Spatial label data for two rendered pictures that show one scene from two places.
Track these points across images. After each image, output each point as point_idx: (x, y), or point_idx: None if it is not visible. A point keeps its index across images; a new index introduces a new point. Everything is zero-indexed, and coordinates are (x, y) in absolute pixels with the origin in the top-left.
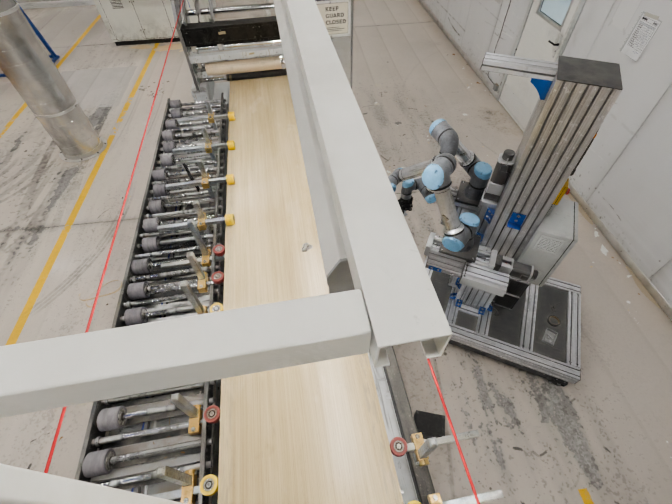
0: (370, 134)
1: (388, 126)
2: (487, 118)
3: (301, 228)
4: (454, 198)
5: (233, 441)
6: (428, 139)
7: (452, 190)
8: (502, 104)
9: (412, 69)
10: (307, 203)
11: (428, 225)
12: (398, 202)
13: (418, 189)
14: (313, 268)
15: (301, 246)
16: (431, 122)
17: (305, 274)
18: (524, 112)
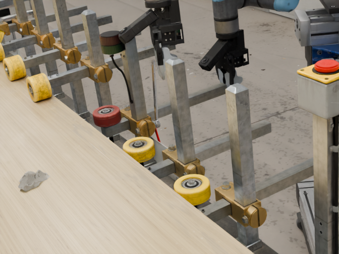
0: (88, 91)
1: (115, 75)
2: (267, 30)
3: (4, 155)
4: (323, 16)
5: None
6: (191, 72)
7: (308, 12)
8: (277, 12)
9: (120, 13)
10: (3, 117)
11: (266, 175)
12: (216, 48)
13: (249, 1)
14: (70, 211)
15: (16, 184)
16: (184, 54)
17: (52, 230)
18: (318, 3)
